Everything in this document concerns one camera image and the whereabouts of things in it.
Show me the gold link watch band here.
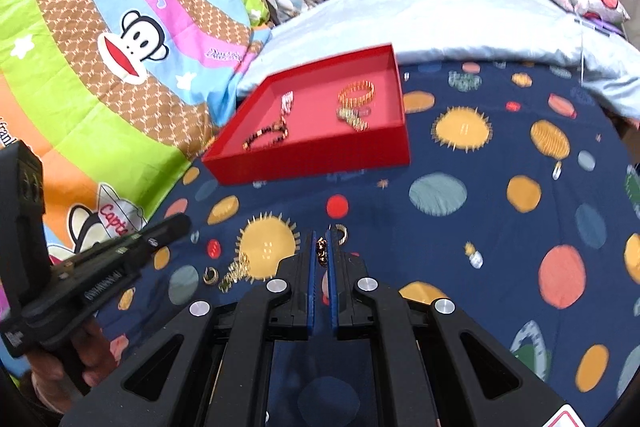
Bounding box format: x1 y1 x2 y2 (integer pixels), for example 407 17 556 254
336 107 371 132

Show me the navy planet print bedsheet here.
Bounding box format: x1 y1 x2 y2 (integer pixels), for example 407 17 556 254
95 57 640 427

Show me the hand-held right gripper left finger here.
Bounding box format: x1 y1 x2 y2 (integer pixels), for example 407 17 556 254
60 232 318 427

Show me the gold bangle bracelet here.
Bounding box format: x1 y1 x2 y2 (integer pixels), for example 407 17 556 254
338 81 377 108

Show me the person's left hand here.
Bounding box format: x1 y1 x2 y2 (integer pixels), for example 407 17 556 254
30 319 118 413

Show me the light blue pillow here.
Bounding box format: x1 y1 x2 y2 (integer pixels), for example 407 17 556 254
235 0 640 130

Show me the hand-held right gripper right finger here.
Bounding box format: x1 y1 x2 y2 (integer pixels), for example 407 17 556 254
325 239 571 427

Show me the dark bead bracelet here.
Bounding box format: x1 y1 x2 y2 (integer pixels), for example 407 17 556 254
243 119 291 151

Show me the colourful monkey print blanket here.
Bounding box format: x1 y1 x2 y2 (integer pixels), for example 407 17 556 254
0 0 273 378

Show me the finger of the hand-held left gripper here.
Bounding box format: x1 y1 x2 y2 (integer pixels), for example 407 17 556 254
117 213 192 259

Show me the red cardboard box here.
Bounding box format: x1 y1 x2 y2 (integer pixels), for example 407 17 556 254
201 43 412 185

